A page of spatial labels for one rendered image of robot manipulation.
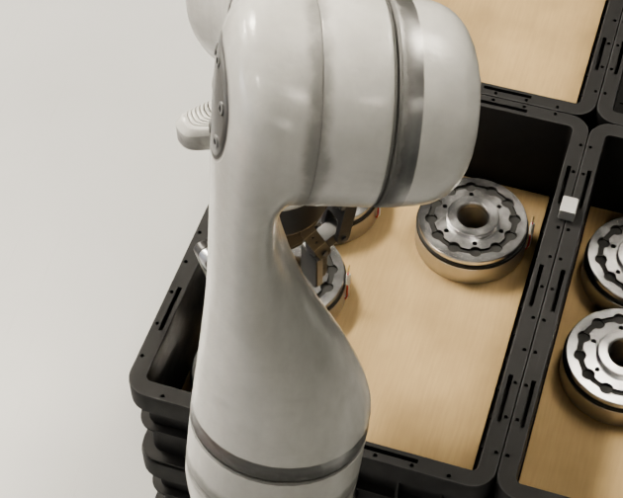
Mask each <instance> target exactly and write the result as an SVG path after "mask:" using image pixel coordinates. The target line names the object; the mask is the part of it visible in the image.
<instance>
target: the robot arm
mask: <svg viewBox="0 0 623 498"><path fill-rule="evenodd" d="M186 8H187V14H188V18H189V22H190V25H191V28H192V30H193V32H194V34H195V36H196V38H197V40H198V41H199V43H200V44H201V46H202V47H203V49H204V50H205V51H206V52H207V53H208V54H209V55H210V56H211V57H213V58H214V59H215V69H214V76H213V81H212V88H213V93H212V99H211V100H210V101H209V102H207V103H205V104H203V105H200V106H198V107H196V108H194V109H192V110H190V111H188V112H185V113H183V114H182V115H181V116H180V117H179V118H178V119H177V121H176V130H177V138H178V140H179V142H180V143H181V144H182V145H183V146H184V147H185V148H187V149H190V150H210V186H209V227H208V242H207V241H206V240H202V241H200V242H198V243H197V244H196V245H195V247H194V252H195V254H196V256H197V259H198V261H199V263H200V265H201V267H202V270H203V272H204V274H205V276H206V278H207V279H206V291H205V301H204V310H203V317H202V325H201V333H200V341H199V348H198V355H197V362H196V369H195V376H194V383H193V390H192V397H191V404H190V416H189V426H188V437H187V447H186V464H185V470H186V478H187V484H188V489H189V493H190V497H191V498H353V494H354V490H355V486H356V482H357V479H358V475H359V470H360V465H361V460H362V455H363V452H364V447H365V442H366V437H367V433H368V427H369V421H370V416H371V393H370V388H369V384H368V380H367V378H366V375H365V372H364V369H363V367H362V364H361V362H360V360H359V358H358V356H357V354H356V352H355V351H354V349H353V347H352V346H351V344H350V342H349V341H348V339H347V338H346V336H345V334H344V333H343V331H342V330H341V328H340V326H339V325H338V323H337V322H336V321H335V319H334V318H333V316H332V315H331V314H330V312H329V311H328V309H327V308H326V307H325V305H324V304H323V303H322V301H321V300H320V298H319V297H318V296H317V294H316V293H315V292H314V290H313V289H312V287H311V285H310V284H309V282H310V283H311V284H312V286H313V287H314V288H316V287H318V286H320V285H321V284H322V277H324V276H325V274H326V272H327V256H328V255H329V253H330V251H331V249H330V247H331V246H332V245H333V244H335V243H336V242H337V243H338V244H343V243H345V242H346V241H347V240H348V239H349V237H350V233H351V229H352V225H353V221H354V217H355V213H356V210H357V208H371V207H373V208H402V207H414V206H421V205H427V204H431V203H434V202H436V201H438V200H440V199H442V198H444V197H446V196H447V195H449V194H450V193H451V192H452V191H453V190H454V189H455V188H456V187H457V186H458V185H459V183H460V182H461V180H462V178H463V177H464V175H465V173H466V172H467V170H468V167H469V165H470V162H471V159H472V156H473V153H474V148H475V144H476V139H477V135H478V127H479V120H480V109H481V76H480V68H479V62H478V58H477V53H476V49H475V46H474V43H473V41H472V38H471V36H470V33H469V31H468V29H467V27H466V26H465V24H464V23H463V21H462V20H461V19H460V18H459V17H458V16H457V15H456V13H454V12H453V11H452V10H451V9H449V8H448V7H446V6H444V5H442V4H440V3H438V2H435V1H432V0H186ZM320 218H321V222H320V223H321V224H322V225H321V226H320V227H319V228H318V229H315V228H314V227H315V226H316V224H317V222H318V221H319V219H320ZM304 240H305V241H306V242H304V243H303V241H304ZM299 246H301V262H302V269H301V268H300V267H299V265H298V263H297V261H296V258H295V256H294V254H293V252H292V249H295V248H297V247H299ZM306 278H307V279H308V280H309V282H308V281H307V279H306Z"/></svg>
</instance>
